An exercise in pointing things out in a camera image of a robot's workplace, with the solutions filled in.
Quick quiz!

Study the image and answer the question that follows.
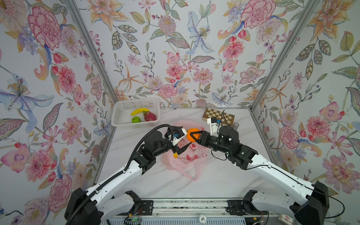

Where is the pink plastic bag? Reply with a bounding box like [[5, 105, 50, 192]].
[[161, 120, 210, 181]]

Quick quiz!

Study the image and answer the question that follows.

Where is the small card box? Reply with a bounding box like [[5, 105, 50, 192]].
[[278, 214, 294, 225]]

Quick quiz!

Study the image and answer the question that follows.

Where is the orange fruit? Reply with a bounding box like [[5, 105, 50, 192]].
[[187, 128, 202, 143]]

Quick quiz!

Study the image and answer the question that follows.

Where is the yellow banana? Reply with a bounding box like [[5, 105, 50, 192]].
[[131, 108, 149, 116]]

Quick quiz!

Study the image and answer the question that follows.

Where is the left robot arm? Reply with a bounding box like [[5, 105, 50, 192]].
[[64, 124, 187, 225]]

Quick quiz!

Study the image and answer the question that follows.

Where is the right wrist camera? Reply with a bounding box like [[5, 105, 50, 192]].
[[207, 117, 222, 136]]

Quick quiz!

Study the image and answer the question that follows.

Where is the white plastic basket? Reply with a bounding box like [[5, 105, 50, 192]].
[[111, 98, 160, 128]]

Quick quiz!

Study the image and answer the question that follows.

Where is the green apple fruit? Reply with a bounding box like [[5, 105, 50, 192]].
[[131, 116, 142, 123]]

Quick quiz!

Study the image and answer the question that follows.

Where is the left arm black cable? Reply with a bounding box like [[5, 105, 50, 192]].
[[65, 123, 175, 225]]

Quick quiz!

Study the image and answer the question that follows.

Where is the wooden chessboard box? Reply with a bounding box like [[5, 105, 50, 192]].
[[202, 108, 235, 126]]

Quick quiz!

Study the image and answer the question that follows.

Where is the red dragon fruit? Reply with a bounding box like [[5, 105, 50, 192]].
[[143, 111, 158, 122]]

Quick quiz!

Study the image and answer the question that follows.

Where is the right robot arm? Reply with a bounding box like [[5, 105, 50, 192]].
[[187, 126, 330, 225]]

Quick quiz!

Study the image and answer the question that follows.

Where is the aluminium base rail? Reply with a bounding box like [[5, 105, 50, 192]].
[[101, 198, 282, 218]]

